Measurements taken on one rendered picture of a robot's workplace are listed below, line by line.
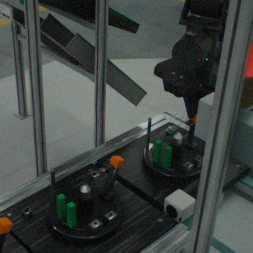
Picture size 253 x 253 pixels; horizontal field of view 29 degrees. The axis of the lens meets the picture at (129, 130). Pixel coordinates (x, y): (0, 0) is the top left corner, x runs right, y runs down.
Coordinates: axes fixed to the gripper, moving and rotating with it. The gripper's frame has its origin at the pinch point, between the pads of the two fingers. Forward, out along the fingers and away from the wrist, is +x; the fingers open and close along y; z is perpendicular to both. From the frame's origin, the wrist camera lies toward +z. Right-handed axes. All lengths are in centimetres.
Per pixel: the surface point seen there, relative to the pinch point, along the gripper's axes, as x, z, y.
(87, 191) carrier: 6.8, 29.4, 0.8
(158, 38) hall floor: 107, -222, -198
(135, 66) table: 24, -40, -54
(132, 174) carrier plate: 13.8, 13.2, -3.3
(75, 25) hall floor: 108, -186, -262
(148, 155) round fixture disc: 11.7, 7.9, -3.9
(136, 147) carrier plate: 13.7, 5.7, -9.7
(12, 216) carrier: 14.1, 38.9, -9.5
